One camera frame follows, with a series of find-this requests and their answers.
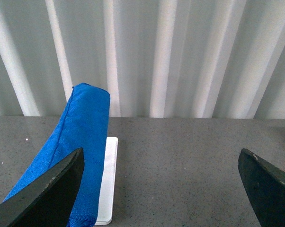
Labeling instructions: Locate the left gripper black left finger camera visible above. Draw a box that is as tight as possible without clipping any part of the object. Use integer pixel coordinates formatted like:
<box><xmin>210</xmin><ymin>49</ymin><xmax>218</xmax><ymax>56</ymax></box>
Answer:
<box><xmin>0</xmin><ymin>148</ymin><xmax>84</xmax><ymax>227</ymax></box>

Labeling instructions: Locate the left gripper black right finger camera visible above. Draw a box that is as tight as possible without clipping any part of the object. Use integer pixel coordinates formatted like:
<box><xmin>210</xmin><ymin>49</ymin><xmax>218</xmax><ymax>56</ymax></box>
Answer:
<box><xmin>238</xmin><ymin>148</ymin><xmax>285</xmax><ymax>227</ymax></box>

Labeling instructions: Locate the blue microfiber cloth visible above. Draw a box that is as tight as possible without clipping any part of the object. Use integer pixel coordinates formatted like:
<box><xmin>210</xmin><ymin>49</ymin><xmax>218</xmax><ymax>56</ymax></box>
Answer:
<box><xmin>5</xmin><ymin>83</ymin><xmax>110</xmax><ymax>227</ymax></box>

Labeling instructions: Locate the white rack base plate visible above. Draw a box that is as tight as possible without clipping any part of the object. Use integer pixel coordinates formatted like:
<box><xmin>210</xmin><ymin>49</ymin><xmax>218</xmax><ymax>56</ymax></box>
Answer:
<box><xmin>95</xmin><ymin>137</ymin><xmax>118</xmax><ymax>226</ymax></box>

